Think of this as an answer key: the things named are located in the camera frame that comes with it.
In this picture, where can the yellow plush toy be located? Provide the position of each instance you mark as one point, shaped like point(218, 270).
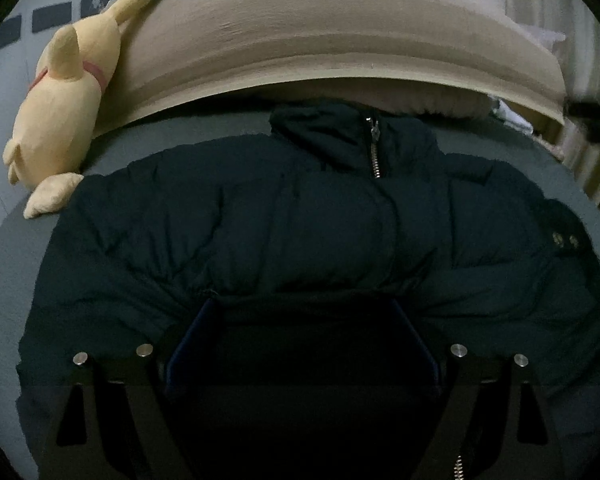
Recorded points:
point(65, 100)

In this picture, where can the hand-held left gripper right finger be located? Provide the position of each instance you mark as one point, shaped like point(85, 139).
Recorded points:
point(420, 345)

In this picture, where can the white cloth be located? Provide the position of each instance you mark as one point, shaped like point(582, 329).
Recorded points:
point(510, 117)

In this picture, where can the dark navy puffer jacket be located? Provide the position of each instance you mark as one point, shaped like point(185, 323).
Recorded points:
point(280, 220)

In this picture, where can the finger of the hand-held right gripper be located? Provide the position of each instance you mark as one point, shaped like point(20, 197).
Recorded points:
point(590, 116)

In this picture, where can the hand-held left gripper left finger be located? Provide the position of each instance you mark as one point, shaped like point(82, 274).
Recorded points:
point(190, 345)

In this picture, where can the beige padded headboard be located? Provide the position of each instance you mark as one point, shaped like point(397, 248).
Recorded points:
point(330, 25)

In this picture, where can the beige striped curtain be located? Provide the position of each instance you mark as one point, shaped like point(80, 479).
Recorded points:
point(595, 50)

